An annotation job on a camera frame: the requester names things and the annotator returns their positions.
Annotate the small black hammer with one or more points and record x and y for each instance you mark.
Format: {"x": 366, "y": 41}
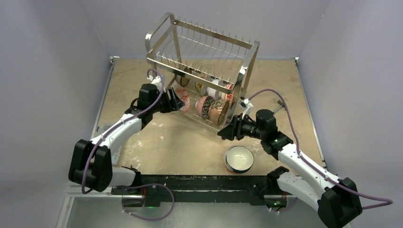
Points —
{"x": 281, "y": 105}

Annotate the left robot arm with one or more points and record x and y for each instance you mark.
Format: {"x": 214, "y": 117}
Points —
{"x": 91, "y": 164}

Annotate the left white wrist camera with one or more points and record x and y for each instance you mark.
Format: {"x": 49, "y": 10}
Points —
{"x": 157, "y": 81}

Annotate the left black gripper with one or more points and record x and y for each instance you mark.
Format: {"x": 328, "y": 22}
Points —
{"x": 174, "y": 104}

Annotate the black leaf patterned bowl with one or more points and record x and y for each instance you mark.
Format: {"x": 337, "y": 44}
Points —
{"x": 203, "y": 106}

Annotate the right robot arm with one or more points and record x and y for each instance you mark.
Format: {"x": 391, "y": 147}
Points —
{"x": 330, "y": 196}

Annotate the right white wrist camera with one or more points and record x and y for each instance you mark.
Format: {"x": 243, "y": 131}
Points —
{"x": 247, "y": 107}

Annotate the brown glazed bowl stack top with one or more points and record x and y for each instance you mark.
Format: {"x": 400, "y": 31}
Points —
{"x": 218, "y": 110}

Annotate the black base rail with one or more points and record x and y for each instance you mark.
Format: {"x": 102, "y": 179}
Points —
{"x": 277, "y": 202}

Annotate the white blue-rimmed bowl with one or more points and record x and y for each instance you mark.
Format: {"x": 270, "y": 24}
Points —
{"x": 238, "y": 159}

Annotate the steel two-tier dish rack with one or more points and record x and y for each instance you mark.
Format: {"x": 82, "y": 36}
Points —
{"x": 203, "y": 54}

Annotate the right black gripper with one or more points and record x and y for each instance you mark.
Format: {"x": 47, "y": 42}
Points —
{"x": 235, "y": 127}

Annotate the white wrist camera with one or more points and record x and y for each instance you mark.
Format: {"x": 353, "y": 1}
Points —
{"x": 157, "y": 81}
{"x": 247, "y": 107}

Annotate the aluminium frame rail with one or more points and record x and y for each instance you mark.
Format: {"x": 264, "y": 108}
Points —
{"x": 255, "y": 186}

